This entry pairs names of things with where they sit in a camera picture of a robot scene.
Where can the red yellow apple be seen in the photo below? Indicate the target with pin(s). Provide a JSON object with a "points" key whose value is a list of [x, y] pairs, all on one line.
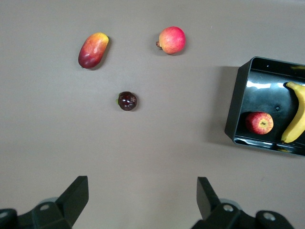
{"points": [[259, 122]]}

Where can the black plastic box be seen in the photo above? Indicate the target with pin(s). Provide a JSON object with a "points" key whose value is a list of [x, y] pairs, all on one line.
{"points": [[259, 95]]}

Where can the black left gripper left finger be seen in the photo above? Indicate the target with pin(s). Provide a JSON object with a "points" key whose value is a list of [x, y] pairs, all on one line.
{"points": [[75, 198]]}

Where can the red yellow mango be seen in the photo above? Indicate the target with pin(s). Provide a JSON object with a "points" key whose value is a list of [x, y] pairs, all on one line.
{"points": [[93, 50]]}

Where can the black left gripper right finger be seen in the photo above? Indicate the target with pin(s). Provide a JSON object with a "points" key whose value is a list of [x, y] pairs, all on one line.
{"points": [[206, 200]]}

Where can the red pomegranate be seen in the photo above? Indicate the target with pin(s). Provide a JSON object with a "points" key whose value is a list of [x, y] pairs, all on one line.
{"points": [[172, 40]]}

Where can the yellow banana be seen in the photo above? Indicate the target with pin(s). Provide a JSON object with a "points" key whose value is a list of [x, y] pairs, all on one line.
{"points": [[296, 119]]}

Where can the dark purple mangosteen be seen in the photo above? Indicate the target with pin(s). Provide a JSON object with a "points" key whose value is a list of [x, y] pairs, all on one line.
{"points": [[127, 101]]}

